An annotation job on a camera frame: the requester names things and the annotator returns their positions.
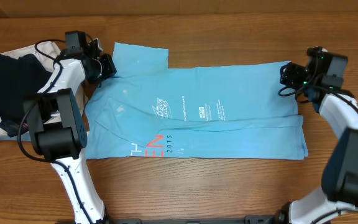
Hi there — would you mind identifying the light blue t-shirt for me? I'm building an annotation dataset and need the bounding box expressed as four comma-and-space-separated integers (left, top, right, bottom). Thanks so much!
85, 43, 308, 160

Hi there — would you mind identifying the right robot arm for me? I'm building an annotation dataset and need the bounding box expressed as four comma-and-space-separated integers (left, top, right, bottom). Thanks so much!
269, 58, 358, 223

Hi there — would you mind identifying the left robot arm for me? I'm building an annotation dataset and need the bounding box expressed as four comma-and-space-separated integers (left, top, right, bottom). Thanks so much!
24, 54, 116, 223

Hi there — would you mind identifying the beige folded garment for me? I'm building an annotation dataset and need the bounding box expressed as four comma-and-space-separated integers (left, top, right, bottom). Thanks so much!
0, 40, 88, 140

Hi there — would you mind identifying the black folded garment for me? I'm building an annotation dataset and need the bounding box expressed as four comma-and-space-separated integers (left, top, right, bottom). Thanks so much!
0, 54, 52, 137

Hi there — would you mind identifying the light blue bottom garment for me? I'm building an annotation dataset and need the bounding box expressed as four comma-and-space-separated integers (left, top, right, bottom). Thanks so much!
0, 133, 31, 142

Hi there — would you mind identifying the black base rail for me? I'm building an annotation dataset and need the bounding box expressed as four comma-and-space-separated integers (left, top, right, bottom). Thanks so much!
107, 215, 274, 224

